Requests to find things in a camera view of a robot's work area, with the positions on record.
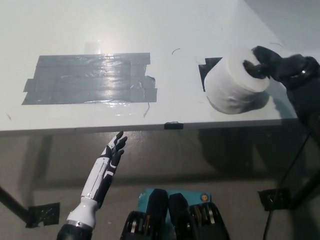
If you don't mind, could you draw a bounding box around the black tape square patch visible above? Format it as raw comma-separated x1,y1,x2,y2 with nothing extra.
198,57,223,93

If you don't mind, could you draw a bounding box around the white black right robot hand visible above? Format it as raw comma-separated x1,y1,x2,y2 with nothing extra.
241,45,318,89

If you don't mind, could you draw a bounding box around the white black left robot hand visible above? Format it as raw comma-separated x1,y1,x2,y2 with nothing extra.
65,130,129,228

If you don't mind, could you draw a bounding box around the white toilet paper roll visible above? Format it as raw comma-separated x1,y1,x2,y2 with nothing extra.
203,44,271,115

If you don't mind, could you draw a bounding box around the black table leg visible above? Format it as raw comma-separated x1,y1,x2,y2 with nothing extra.
291,159,320,211
0,186,29,224

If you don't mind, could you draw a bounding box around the grey duct tape patch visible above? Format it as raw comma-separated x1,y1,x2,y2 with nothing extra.
21,52,158,106

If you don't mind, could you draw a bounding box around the clear tape strip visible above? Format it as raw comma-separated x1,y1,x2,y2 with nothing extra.
7,101,150,118

